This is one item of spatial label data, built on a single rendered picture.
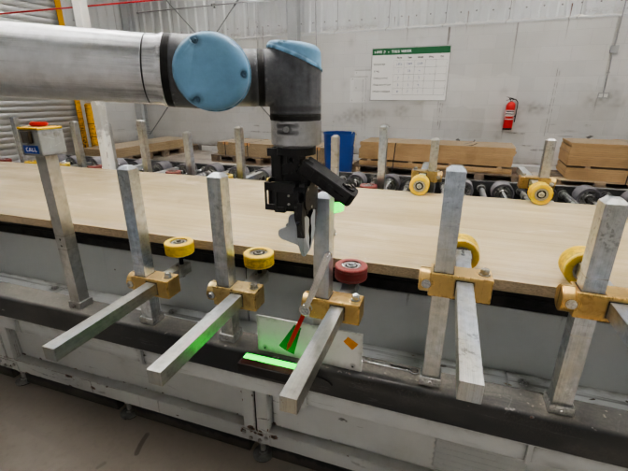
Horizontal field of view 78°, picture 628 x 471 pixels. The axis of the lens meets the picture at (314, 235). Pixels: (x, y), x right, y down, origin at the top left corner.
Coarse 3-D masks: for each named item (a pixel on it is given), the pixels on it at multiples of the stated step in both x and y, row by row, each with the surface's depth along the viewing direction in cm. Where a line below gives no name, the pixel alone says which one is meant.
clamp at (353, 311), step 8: (304, 296) 87; (336, 296) 86; (344, 296) 86; (360, 296) 86; (312, 304) 86; (320, 304) 86; (328, 304) 85; (336, 304) 84; (344, 304) 84; (352, 304) 83; (360, 304) 83; (312, 312) 87; (320, 312) 86; (344, 312) 84; (352, 312) 84; (360, 312) 84; (344, 320) 85; (352, 320) 84; (360, 320) 85
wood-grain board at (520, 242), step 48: (0, 192) 167; (96, 192) 167; (144, 192) 167; (192, 192) 167; (240, 192) 167; (384, 192) 167; (240, 240) 111; (336, 240) 111; (384, 240) 111; (432, 240) 111; (480, 240) 111; (528, 240) 111; (576, 240) 111; (624, 240) 111; (528, 288) 86
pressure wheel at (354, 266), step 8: (336, 264) 94; (344, 264) 94; (352, 264) 93; (360, 264) 94; (336, 272) 93; (344, 272) 91; (352, 272) 90; (360, 272) 91; (344, 280) 92; (352, 280) 91; (360, 280) 92
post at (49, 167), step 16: (48, 160) 100; (48, 176) 101; (48, 192) 102; (64, 192) 105; (64, 208) 106; (64, 224) 106; (64, 240) 107; (64, 256) 109; (64, 272) 111; (80, 272) 112; (80, 288) 113; (80, 304) 113
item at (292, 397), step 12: (348, 288) 92; (336, 312) 82; (324, 324) 78; (336, 324) 79; (324, 336) 74; (312, 348) 71; (324, 348) 72; (300, 360) 67; (312, 360) 67; (300, 372) 64; (312, 372) 65; (288, 384) 62; (300, 384) 62; (288, 396) 59; (300, 396) 60; (288, 408) 60
